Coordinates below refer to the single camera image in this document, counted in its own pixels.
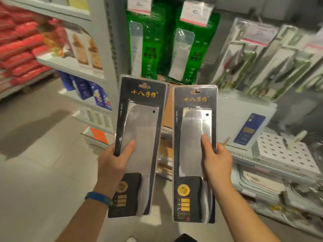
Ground yellow box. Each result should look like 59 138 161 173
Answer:
67 0 90 11

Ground white brown-print box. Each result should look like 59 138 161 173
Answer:
87 37 104 72
65 27 91 70

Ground person's right hand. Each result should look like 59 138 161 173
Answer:
201 134 233 191

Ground white red-edged price tag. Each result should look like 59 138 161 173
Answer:
240 22 279 46
307 35 323 49
180 0 214 27
127 0 153 15

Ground orange and white box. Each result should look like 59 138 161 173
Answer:
81 126 115 149

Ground white perforated board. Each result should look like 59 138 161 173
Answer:
252 131 321 175

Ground row of white slotted boxes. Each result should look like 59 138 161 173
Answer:
73 108 114 134

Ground white end shelf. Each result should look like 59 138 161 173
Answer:
0 0 119 149

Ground stack of red packets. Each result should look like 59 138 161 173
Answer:
0 2 52 93

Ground white cutting board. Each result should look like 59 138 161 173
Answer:
217 94 278 152

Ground grey metal display shelf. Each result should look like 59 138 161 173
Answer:
105 0 323 237

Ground black packaged cleaver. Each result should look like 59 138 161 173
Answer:
172 85 218 224

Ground person's left forearm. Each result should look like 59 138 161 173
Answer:
55 196 113 242

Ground blue wristband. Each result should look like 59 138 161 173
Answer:
85 191 114 207

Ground stack of wooden racks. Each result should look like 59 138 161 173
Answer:
155 127 175 180

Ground person's left hand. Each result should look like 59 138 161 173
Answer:
95 139 137 198

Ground stack of white trays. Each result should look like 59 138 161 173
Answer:
231 163 286 202

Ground person's right forearm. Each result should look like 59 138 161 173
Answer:
212 184 281 242

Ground black shorts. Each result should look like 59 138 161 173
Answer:
174 234 199 242

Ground dark blue box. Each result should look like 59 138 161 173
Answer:
70 75 93 100
57 70 76 91
88 82 112 111

